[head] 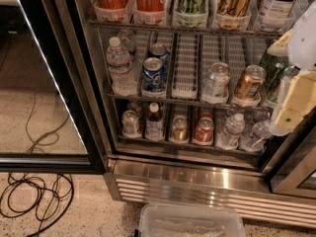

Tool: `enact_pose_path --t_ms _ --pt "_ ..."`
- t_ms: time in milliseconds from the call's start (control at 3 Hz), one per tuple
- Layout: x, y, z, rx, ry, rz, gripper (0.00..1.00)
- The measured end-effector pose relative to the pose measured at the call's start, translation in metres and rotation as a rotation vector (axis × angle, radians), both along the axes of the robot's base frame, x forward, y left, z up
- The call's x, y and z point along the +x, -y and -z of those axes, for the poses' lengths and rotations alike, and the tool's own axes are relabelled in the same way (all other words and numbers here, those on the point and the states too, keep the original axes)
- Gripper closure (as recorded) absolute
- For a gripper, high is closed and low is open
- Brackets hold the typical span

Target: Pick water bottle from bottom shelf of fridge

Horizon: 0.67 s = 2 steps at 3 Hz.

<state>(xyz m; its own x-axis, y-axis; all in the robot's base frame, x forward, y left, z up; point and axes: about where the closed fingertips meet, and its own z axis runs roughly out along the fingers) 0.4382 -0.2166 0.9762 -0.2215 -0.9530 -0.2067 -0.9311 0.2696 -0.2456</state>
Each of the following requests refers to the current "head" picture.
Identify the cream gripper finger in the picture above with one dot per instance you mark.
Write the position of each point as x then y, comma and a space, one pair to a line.
279, 47
299, 101

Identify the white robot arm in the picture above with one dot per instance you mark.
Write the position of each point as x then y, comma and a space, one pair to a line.
302, 54

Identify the white carton top shelf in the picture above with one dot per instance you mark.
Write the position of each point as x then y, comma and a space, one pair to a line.
272, 14

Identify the clear water bottle bottom shelf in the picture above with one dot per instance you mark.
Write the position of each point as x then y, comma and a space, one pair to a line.
228, 137

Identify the empty white shelf organizer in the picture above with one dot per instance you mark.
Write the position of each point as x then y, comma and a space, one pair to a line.
185, 77

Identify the stainless steel fridge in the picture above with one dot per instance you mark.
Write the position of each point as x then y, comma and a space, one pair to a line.
268, 185

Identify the gold can bottom shelf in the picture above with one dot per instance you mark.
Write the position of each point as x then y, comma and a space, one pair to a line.
179, 129

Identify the brown glass drink bottle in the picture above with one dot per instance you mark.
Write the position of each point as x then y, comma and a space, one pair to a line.
154, 123

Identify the rear water bottle middle shelf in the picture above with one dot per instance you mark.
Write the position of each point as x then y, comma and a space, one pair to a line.
127, 37

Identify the large water bottle middle shelf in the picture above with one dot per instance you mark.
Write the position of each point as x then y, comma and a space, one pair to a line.
120, 68

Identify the glass fridge door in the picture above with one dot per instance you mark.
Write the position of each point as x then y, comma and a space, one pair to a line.
47, 121

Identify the green can middle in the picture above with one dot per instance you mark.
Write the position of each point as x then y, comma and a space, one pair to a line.
273, 65

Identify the green can front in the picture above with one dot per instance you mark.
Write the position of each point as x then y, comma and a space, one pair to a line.
272, 91

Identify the gold copper can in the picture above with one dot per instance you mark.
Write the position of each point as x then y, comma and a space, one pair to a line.
247, 89

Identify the gold tall can top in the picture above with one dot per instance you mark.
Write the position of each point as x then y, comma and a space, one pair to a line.
232, 15

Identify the white silver can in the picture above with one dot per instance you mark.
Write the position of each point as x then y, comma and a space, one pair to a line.
215, 89

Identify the green tall can top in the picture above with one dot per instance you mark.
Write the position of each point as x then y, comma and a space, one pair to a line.
190, 13

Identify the red soda can rear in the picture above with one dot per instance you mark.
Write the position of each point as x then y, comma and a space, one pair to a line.
203, 112

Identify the red soda can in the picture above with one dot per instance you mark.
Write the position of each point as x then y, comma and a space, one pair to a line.
203, 133
203, 112

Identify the red soda can front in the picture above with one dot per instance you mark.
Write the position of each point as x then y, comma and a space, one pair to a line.
203, 133

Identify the blue soda can rear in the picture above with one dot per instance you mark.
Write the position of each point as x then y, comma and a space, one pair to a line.
159, 50

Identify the blue soda can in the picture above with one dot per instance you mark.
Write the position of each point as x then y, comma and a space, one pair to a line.
159, 50
153, 82

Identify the blue soda can front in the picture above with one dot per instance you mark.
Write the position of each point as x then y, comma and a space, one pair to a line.
153, 82

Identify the orange can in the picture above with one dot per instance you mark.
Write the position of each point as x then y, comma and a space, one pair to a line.
149, 12
113, 10

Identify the silver can bottom left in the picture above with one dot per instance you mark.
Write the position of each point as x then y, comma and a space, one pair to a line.
130, 122

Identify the orange can top left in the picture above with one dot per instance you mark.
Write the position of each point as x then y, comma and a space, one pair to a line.
113, 10

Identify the clear plastic bin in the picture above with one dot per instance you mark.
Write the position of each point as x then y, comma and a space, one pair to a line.
168, 220

